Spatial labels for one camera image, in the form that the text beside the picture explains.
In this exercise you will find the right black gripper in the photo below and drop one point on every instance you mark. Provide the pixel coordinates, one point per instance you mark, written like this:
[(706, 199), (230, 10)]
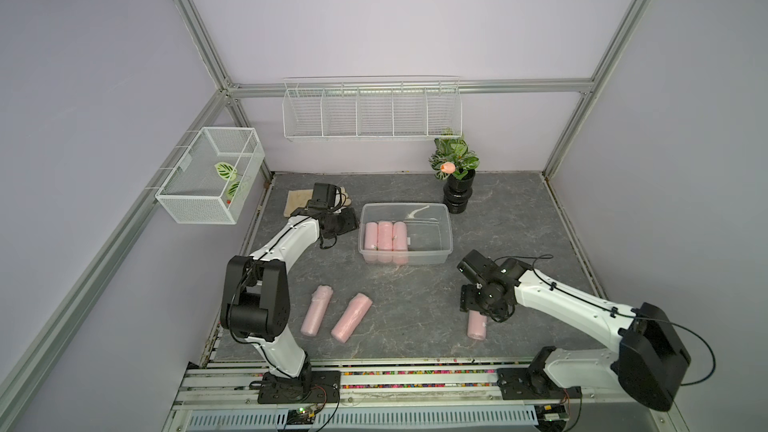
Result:
[(465, 302)]

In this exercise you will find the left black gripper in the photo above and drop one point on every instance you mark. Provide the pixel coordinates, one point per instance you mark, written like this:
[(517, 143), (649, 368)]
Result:
[(351, 222)]

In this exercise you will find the clear plastic storage box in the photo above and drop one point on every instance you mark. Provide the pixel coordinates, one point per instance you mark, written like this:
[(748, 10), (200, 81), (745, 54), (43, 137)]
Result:
[(428, 226)]

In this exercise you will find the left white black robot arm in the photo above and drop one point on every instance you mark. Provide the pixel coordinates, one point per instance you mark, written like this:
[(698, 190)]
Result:
[(256, 305)]

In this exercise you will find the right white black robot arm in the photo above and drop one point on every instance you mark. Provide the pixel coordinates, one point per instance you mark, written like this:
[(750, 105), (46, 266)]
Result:
[(640, 352)]

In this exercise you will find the beige work glove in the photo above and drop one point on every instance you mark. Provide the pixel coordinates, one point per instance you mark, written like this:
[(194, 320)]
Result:
[(297, 199)]

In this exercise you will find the potted plant black pot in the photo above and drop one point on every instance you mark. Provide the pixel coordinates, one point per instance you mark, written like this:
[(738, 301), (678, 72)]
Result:
[(455, 163)]

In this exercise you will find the green leaf in basket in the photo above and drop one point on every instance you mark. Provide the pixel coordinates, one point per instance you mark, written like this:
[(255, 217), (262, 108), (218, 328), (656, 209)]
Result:
[(226, 171)]

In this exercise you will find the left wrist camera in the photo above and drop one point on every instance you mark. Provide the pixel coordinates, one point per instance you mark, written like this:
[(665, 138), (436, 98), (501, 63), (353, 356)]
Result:
[(325, 197)]

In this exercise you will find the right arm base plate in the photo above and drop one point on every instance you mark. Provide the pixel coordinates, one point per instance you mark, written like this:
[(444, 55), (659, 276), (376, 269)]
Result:
[(521, 384)]

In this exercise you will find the long white wire shelf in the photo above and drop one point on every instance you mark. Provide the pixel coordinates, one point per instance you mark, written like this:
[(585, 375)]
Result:
[(372, 108)]

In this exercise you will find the white wire basket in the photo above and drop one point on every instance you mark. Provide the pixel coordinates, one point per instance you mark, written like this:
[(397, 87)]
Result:
[(194, 194)]

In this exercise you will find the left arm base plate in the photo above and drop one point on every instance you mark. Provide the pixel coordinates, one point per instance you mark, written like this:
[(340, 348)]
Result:
[(314, 387)]

